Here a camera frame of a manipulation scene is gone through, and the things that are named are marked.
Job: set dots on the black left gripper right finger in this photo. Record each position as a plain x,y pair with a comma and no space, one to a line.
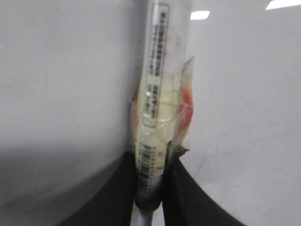
185,203

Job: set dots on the white black-tipped whiteboard marker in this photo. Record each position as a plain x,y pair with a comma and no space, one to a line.
159,125

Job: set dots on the large white whiteboard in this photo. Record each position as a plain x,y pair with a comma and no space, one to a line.
69,69

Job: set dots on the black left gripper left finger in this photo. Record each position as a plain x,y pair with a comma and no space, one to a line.
113,204

